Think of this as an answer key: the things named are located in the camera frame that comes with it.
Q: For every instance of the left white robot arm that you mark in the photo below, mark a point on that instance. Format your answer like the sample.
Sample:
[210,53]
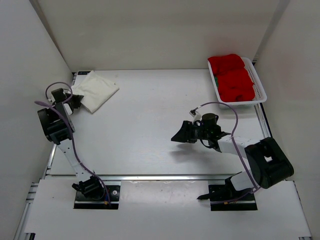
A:
[58,128]

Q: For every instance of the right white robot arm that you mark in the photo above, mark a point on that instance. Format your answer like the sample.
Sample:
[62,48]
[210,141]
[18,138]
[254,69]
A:
[264,162]

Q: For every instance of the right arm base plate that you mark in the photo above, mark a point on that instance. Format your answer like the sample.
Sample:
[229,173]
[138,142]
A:
[224,199]

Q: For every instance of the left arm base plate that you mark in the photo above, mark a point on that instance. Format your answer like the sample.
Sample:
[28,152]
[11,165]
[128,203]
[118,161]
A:
[100,201]

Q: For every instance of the white t shirt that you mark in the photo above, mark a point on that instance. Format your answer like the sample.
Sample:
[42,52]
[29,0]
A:
[96,90]

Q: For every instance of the black label on table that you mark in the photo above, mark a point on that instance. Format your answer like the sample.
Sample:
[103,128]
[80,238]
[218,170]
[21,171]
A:
[81,73]

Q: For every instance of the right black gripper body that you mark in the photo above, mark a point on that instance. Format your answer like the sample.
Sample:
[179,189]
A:
[202,133]

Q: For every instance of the red t shirt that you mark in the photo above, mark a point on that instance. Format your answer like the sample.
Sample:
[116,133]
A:
[234,82]

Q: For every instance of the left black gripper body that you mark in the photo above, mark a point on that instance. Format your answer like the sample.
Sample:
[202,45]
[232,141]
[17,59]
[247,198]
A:
[68,95]

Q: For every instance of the white plastic basket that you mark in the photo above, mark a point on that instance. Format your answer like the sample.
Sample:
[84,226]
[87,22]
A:
[260,94]

